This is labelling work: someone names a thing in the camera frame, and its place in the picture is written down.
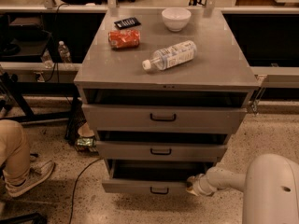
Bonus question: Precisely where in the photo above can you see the grey bottom drawer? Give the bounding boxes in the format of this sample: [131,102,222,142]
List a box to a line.
[102,160,212,195]

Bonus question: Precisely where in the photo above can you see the grey drawer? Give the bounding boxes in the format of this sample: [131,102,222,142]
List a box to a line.
[82,105,247,134]
[102,160,212,195]
[96,141,227,162]

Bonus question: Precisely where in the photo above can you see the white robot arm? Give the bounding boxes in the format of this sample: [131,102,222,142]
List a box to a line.
[186,154,299,224]

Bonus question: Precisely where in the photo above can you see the grey middle drawer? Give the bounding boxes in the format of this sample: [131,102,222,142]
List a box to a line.
[96,141,227,162]

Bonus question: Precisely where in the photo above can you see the grey metal drawer cabinet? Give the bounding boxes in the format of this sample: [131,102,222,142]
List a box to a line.
[73,8,261,173]

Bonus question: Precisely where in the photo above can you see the grey top drawer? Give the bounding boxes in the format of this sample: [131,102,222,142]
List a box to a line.
[82,105,247,134]

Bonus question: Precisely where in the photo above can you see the clear plastic water bottle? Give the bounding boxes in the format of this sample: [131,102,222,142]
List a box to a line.
[142,40,197,72]

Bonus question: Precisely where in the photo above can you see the black chair base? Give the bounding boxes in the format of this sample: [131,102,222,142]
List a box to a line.
[0,213,48,224]

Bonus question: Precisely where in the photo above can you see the orange crushed soda can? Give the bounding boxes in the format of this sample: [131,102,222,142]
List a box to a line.
[108,29,140,49]

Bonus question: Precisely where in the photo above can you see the white ceramic bowl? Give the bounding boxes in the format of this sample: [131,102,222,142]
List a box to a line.
[162,7,192,32]

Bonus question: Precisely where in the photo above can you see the black rectangular remote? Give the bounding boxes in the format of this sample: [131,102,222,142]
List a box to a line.
[114,17,140,30]

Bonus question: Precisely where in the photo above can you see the grey sneaker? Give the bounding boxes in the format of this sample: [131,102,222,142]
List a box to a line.
[6,161,55,198]

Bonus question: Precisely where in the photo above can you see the person leg beige trousers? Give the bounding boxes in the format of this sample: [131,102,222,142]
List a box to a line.
[0,119,30,186]

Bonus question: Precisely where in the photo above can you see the small background water bottle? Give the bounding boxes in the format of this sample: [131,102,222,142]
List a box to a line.
[58,41,72,63]

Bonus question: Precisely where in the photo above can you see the black floor cable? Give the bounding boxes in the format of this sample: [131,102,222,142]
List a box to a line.
[67,158,103,224]

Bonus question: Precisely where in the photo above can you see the black table leg frame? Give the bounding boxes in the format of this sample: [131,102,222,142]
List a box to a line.
[0,70,79,142]

